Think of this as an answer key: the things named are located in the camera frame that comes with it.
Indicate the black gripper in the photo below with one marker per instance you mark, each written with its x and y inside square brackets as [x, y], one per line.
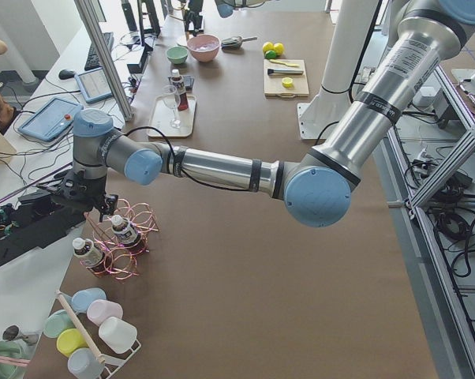
[196, 20]
[88, 192]

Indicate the copper wire bottle basket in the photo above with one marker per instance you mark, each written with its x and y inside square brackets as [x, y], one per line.
[123, 265]

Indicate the tea bottle white cap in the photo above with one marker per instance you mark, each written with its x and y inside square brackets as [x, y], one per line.
[177, 80]

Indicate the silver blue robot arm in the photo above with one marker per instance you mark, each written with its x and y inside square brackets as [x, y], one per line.
[316, 190]

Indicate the tea bottle far one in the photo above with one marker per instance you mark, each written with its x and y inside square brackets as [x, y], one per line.
[128, 235]

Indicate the tea bottle dark label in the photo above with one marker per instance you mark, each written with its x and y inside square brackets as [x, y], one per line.
[91, 256]

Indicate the pink bowl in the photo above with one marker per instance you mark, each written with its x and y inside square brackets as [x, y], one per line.
[198, 40]

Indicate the clear ice cubes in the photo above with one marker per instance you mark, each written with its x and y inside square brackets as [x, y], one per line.
[205, 47]

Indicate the green ceramic bowl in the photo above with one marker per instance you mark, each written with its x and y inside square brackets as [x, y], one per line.
[177, 55]

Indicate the steel ice scoop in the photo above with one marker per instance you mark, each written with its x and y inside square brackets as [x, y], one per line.
[235, 42]

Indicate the upper yellow lemon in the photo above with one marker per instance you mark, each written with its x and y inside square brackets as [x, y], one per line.
[268, 46]

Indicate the clear wine glass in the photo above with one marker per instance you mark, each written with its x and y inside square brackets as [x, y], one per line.
[171, 100]

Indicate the yellow plastic knife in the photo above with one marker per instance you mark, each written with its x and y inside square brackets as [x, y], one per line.
[283, 63]

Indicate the steel muddler black tip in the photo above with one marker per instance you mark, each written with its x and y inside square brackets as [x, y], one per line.
[284, 72]

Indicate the blue plastic cup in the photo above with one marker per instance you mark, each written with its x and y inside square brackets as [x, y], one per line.
[82, 299]

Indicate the cream rabbit tray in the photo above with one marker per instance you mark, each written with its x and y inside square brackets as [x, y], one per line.
[161, 116]

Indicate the blue teach pendant near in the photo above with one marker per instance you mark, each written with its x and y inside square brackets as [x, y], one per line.
[51, 120]

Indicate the blue teach pendant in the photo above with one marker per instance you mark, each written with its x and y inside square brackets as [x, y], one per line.
[93, 85]
[51, 120]

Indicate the pink plastic cup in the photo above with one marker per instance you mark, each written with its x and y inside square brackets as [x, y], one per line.
[100, 310]

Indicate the bamboo cutting board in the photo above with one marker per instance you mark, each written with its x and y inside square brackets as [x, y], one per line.
[273, 84]

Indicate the blue teach pendant far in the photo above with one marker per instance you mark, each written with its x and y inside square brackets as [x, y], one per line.
[93, 85]

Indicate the half lemon slice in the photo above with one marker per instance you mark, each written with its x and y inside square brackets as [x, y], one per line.
[287, 82]

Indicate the mint green plastic cup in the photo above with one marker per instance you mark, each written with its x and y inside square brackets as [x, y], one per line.
[58, 322]

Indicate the white plastic cup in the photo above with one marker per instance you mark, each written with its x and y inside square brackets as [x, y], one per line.
[119, 335]

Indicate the black computer mouse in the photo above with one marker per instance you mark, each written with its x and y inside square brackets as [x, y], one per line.
[66, 74]

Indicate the yellow plastic cup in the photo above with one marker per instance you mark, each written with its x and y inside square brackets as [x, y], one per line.
[69, 341]

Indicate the grey plastic cup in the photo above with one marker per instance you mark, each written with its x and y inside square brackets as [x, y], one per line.
[84, 365]

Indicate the steel jigger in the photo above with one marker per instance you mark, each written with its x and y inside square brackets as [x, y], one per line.
[13, 333]

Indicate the green bowl with utensils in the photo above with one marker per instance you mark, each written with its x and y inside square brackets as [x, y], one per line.
[13, 359]

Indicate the grey aluminium post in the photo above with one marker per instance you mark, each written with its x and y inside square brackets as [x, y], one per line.
[90, 21]

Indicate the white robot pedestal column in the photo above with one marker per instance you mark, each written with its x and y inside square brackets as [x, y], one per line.
[355, 23]

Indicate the white wire cup rack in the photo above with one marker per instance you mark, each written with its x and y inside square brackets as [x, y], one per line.
[111, 360]

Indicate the aluminium frame truss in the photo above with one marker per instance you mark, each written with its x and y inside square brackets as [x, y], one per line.
[430, 155]

